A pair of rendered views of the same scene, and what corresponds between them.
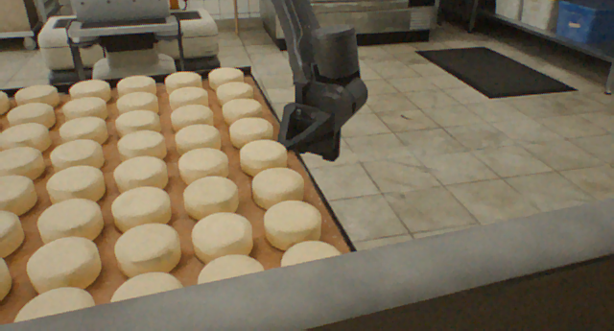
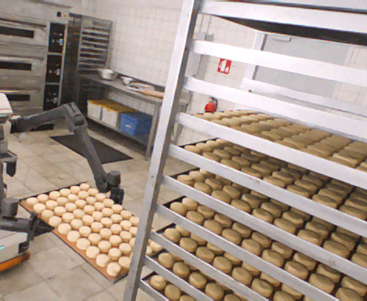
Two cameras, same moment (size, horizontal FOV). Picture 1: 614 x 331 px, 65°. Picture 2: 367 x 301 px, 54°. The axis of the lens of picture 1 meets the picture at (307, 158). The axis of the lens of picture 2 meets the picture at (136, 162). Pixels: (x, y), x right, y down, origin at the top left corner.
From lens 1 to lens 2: 1.27 m
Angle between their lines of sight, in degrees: 33
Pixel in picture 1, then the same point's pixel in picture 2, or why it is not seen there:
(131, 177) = (99, 215)
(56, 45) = not seen: outside the picture
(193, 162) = (107, 211)
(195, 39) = not seen: outside the picture
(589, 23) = (135, 125)
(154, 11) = (2, 150)
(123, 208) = (105, 222)
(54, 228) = (98, 227)
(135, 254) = (117, 229)
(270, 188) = (126, 215)
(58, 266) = (107, 233)
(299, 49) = (100, 176)
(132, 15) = not seen: outside the picture
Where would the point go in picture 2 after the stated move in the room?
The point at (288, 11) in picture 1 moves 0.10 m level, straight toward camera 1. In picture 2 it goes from (96, 165) to (105, 172)
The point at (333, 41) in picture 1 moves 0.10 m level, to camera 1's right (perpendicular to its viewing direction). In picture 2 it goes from (117, 176) to (133, 175)
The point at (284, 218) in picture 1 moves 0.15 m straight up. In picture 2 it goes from (134, 219) to (140, 190)
